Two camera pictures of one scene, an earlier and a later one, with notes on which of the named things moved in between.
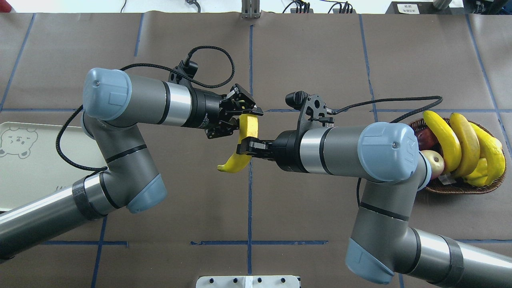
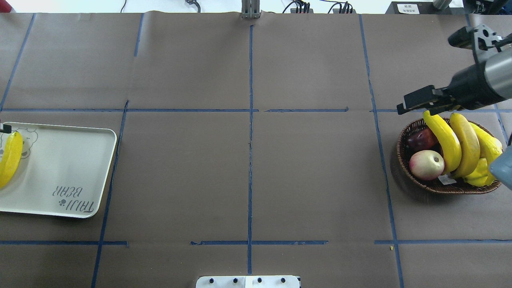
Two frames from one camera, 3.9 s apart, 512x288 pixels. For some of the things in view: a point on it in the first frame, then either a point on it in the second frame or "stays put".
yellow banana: x=249 y=127 -> x=11 y=160
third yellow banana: x=469 y=145 stays put
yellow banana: x=449 y=143 stays put
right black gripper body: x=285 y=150 -> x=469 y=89
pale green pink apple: x=436 y=162 stays put
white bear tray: x=31 y=167 stays put
